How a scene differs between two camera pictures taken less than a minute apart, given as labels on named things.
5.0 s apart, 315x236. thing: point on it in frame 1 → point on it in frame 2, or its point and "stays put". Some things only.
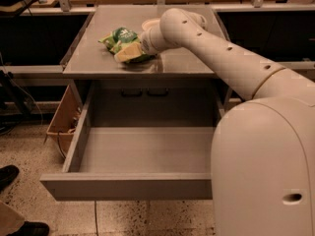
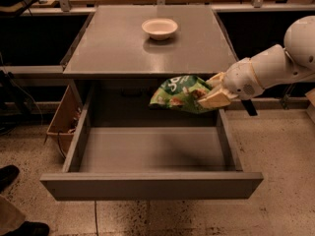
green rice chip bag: (119, 39) → (182, 92)
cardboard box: (66, 120) stays put
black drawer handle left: (123, 93) stays put
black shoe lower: (29, 228) stays put
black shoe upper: (8, 174) stays put
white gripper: (145, 45) → (242, 78)
